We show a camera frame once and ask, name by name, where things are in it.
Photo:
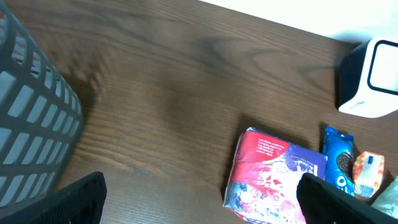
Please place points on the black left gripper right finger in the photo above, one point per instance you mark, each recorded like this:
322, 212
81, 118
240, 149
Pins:
320, 202

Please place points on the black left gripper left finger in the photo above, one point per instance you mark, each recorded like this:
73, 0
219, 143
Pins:
81, 202

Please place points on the orange Kleenex tissue pack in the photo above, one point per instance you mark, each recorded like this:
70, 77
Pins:
368, 172

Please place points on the blue Oreo cookie pack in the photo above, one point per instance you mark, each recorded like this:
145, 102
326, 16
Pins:
339, 151

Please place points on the red purple pad package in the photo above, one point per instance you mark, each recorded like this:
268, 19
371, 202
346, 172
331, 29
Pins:
264, 177

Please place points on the green wet wipes pack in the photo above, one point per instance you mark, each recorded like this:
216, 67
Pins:
387, 201

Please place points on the white barcode scanner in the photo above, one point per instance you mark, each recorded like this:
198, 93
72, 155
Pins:
367, 79

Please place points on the grey plastic basket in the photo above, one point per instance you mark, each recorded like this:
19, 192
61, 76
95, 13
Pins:
41, 119

